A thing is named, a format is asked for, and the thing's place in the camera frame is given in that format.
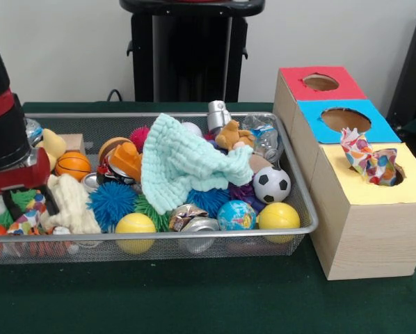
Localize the yellow ball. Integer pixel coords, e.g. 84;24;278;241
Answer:
258;202;302;244
115;212;157;254

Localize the brown plush teddy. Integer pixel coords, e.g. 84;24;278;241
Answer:
216;120;256;151

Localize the dark green table cloth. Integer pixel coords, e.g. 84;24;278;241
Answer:
0;102;416;334

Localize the cream knitted cloth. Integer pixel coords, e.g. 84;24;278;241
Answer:
41;174;103;235

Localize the blue spiky ball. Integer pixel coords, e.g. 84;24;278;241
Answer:
87;182;138;232
187;188;231;218

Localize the small globe ball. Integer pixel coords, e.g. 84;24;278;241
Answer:
217;200;257;232

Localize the silver toy robot figure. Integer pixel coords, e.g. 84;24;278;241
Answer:
207;100;232;134

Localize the wooden box with three holes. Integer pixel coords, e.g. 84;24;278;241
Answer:
273;65;416;280

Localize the orange bumpy toy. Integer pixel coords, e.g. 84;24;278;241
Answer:
109;142;143;183

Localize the clear mesh bin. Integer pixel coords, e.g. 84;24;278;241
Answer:
0;112;319;264

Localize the black and white soccer ball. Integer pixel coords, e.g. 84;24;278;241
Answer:
253;166;292;205

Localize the small orange basketball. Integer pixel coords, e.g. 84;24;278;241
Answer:
55;151;92;182

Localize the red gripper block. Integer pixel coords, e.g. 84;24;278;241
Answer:
0;148;60;222

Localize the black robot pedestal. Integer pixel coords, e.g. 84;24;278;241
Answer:
120;0;266;104

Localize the mint green cloth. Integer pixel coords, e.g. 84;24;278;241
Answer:
140;113;254;215

